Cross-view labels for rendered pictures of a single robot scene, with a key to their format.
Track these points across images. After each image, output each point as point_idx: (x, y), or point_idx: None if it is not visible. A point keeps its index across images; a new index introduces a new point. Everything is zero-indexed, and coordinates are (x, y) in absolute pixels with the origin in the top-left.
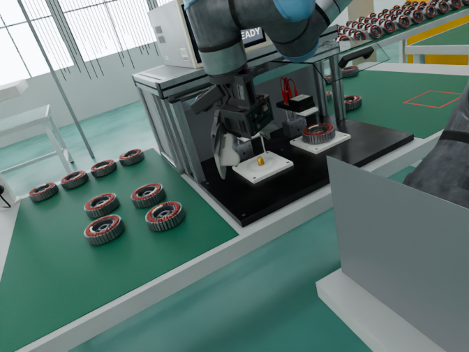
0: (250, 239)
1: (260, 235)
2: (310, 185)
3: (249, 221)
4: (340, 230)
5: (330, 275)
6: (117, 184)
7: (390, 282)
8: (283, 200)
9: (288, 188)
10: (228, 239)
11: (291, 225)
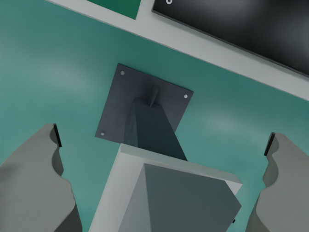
0: (142, 37)
1: (157, 43)
2: (273, 58)
3: (165, 16)
4: (145, 209)
5: (134, 157)
6: None
7: (128, 228)
8: (227, 41)
9: (261, 27)
10: (117, 10)
11: (198, 59)
